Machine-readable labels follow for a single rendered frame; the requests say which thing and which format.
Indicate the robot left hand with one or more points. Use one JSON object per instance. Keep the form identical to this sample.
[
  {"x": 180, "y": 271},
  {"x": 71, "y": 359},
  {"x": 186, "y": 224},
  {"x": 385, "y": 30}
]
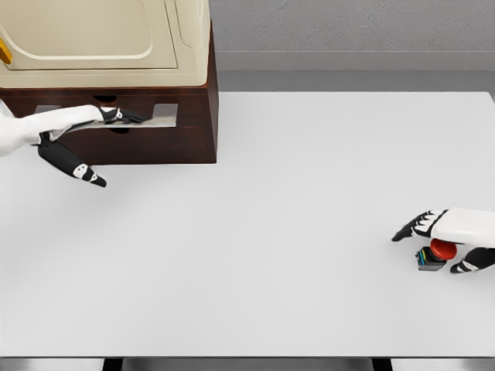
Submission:
[{"x": 58, "y": 120}]

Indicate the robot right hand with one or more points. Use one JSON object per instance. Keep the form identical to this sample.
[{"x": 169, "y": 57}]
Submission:
[{"x": 464, "y": 228}]

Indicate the red button switch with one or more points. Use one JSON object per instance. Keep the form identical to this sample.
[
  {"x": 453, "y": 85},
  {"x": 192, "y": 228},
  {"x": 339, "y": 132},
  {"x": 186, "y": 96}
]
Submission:
[{"x": 442, "y": 252}]

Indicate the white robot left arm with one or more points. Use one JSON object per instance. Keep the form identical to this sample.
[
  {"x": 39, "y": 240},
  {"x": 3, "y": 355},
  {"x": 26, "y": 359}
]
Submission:
[{"x": 9, "y": 131}]

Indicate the cream and brown cabinet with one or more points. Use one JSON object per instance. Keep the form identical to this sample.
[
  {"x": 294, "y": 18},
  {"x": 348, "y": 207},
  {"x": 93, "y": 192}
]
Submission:
[{"x": 201, "y": 58}]

